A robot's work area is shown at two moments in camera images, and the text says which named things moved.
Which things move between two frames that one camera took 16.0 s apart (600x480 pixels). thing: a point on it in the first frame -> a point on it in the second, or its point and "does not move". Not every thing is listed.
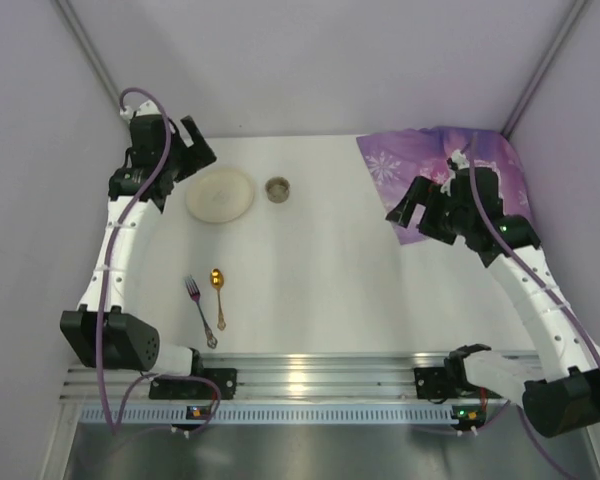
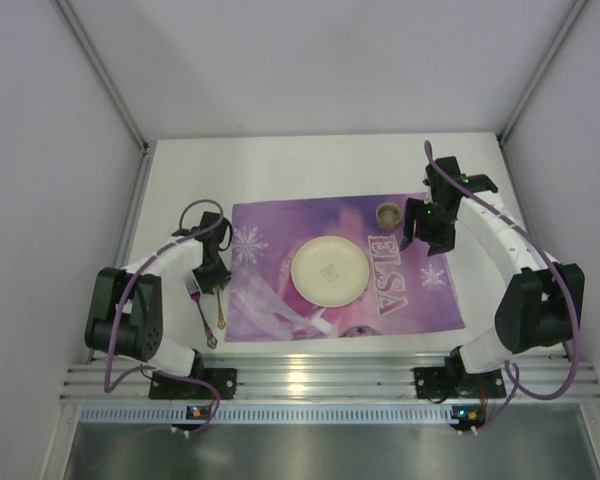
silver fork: (195, 295) does not move
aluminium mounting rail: (271, 378) does not move
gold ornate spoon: (217, 281) does not move
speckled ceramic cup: (277, 189) -> (389, 216)
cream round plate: (220, 195) -> (330, 271)
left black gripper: (181, 154) -> (212, 275)
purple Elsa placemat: (392, 159) -> (262, 301)
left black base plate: (196, 389) does not move
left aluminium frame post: (88, 47) does not move
